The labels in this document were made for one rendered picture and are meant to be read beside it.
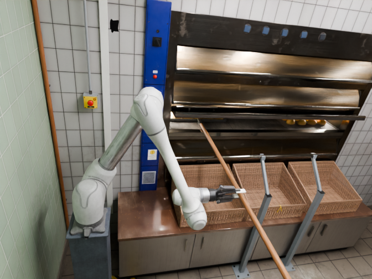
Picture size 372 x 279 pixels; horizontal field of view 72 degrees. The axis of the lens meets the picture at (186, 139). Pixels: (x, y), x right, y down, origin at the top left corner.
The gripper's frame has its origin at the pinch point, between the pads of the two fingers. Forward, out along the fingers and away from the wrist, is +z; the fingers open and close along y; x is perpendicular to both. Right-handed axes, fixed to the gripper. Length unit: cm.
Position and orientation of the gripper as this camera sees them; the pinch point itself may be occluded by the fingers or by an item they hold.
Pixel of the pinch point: (239, 193)
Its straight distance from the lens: 164.1
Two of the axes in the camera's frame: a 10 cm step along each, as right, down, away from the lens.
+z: 9.7, 0.0, 2.5
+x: 2.2, 5.0, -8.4
